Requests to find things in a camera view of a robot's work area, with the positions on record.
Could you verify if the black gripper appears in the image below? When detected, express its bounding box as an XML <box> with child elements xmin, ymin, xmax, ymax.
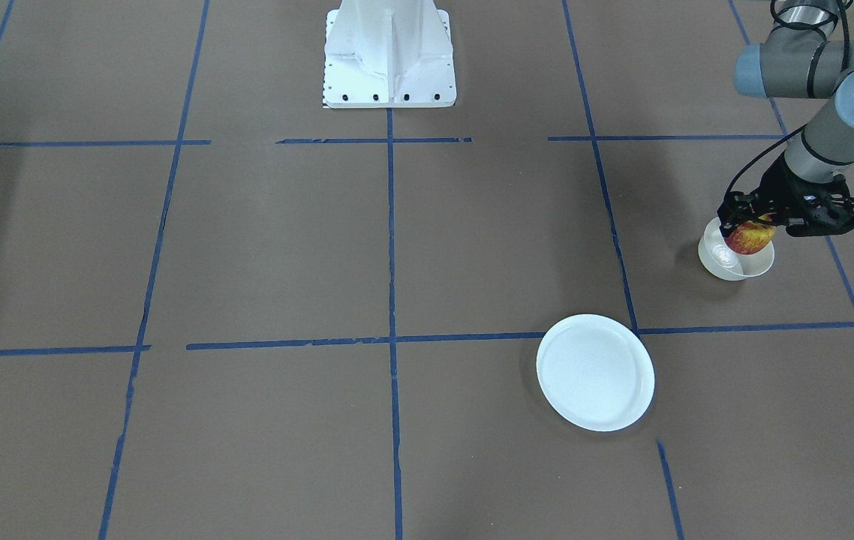
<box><xmin>717</xmin><ymin>154</ymin><xmax>818</xmax><ymax>240</ymax></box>

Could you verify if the red yellow apple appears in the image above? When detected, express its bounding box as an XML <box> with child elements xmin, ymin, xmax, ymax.
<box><xmin>724</xmin><ymin>221</ymin><xmax>776</xmax><ymax>256</ymax></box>

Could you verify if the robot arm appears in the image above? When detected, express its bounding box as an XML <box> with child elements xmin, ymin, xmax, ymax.
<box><xmin>717</xmin><ymin>1</ymin><xmax>854</xmax><ymax>244</ymax></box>

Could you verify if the white bowl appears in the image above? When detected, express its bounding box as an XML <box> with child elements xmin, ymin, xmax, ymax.
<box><xmin>697</xmin><ymin>217</ymin><xmax>776</xmax><ymax>281</ymax></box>

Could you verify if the white round plate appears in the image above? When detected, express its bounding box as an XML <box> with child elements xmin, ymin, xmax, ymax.
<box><xmin>536</xmin><ymin>314</ymin><xmax>656</xmax><ymax>433</ymax></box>

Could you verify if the brown paper table cover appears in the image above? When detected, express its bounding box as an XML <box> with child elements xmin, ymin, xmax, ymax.
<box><xmin>0</xmin><ymin>1</ymin><xmax>854</xmax><ymax>539</ymax></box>

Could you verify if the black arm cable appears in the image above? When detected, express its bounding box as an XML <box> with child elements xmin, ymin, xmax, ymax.
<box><xmin>724</xmin><ymin>0</ymin><xmax>852</xmax><ymax>203</ymax></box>

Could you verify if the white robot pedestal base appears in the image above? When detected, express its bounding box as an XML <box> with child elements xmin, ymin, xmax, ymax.
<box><xmin>322</xmin><ymin>1</ymin><xmax>458</xmax><ymax>109</ymax></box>

